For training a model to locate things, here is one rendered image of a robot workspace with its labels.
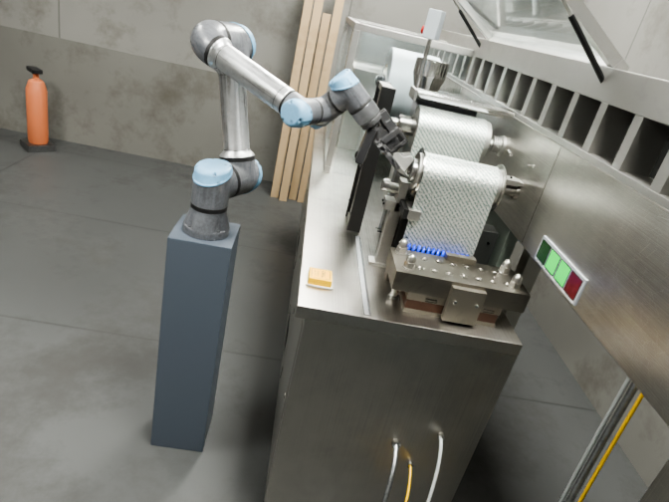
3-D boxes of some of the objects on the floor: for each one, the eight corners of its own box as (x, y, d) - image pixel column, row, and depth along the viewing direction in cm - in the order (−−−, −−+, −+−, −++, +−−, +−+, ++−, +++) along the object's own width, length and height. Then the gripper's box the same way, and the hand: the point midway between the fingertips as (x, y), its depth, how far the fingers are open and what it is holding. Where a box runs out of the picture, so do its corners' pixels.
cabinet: (296, 231, 405) (318, 125, 369) (374, 246, 412) (403, 142, 375) (257, 522, 178) (302, 319, 142) (433, 545, 185) (520, 357, 149)
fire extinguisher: (63, 147, 461) (62, 70, 432) (47, 155, 434) (44, 74, 406) (29, 140, 458) (25, 62, 429) (11, 148, 431) (6, 66, 402)
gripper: (386, 111, 143) (428, 169, 150) (382, 105, 152) (422, 159, 159) (361, 129, 145) (403, 186, 153) (359, 123, 154) (399, 176, 162)
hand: (403, 175), depth 156 cm, fingers closed, pressing on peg
